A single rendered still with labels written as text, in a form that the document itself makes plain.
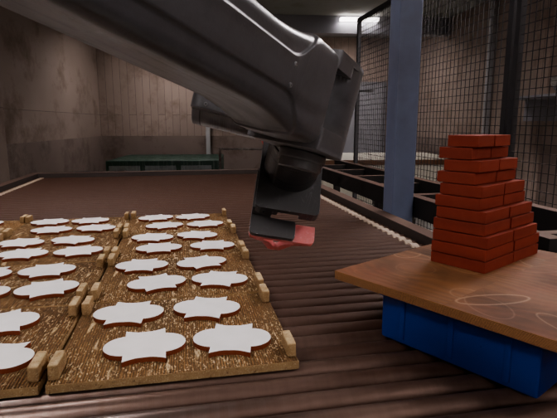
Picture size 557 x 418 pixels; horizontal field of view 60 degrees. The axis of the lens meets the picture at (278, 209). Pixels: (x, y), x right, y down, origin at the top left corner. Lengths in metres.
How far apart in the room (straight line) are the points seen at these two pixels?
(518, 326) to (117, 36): 0.73
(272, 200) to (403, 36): 1.72
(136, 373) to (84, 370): 0.09
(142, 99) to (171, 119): 0.68
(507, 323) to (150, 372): 0.57
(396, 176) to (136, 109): 8.26
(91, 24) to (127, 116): 9.87
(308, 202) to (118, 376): 0.50
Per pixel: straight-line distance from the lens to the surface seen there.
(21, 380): 0.91
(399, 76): 2.13
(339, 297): 1.20
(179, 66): 0.22
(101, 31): 0.20
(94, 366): 0.91
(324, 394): 0.81
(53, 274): 1.42
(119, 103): 10.09
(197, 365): 0.87
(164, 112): 9.92
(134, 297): 1.20
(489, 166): 1.08
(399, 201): 2.16
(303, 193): 0.49
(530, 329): 0.82
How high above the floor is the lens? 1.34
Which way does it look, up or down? 10 degrees down
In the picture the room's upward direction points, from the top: straight up
